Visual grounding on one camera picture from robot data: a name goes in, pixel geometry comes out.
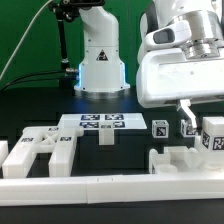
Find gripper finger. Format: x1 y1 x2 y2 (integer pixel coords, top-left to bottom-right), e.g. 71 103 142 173
177 99 197 134

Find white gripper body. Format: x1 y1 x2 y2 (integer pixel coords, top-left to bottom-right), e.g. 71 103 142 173
136 20 224 108

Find white chair seat part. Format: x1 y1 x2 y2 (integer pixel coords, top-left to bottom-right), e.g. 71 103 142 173
148 146 205 174

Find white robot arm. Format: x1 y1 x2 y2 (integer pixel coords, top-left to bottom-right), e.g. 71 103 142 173
75 0 224 130

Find white chair back part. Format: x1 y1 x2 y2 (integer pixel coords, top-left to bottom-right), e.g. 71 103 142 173
2 126 84 179

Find white tagged cube right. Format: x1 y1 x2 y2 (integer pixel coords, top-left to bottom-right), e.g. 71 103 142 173
181 119 195 137

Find white tagged cube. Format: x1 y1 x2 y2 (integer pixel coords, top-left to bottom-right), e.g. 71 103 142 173
152 120 169 138
181 119 195 137

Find white tagged cube left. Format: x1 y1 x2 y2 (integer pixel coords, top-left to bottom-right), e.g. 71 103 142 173
152 120 169 138

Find white base tag plate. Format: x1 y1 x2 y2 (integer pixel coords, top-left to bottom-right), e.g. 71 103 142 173
58 113 147 130

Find black camera stand pole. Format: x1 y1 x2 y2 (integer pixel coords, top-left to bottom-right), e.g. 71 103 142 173
48 0 105 89

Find black cables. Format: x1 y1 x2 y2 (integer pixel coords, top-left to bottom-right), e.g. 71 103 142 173
0 69 80 94

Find grey cable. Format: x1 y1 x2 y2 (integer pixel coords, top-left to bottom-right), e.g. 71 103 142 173
0 0 54 81

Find white U-shaped fence frame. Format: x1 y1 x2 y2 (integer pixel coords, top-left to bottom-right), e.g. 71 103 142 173
0 141 224 206

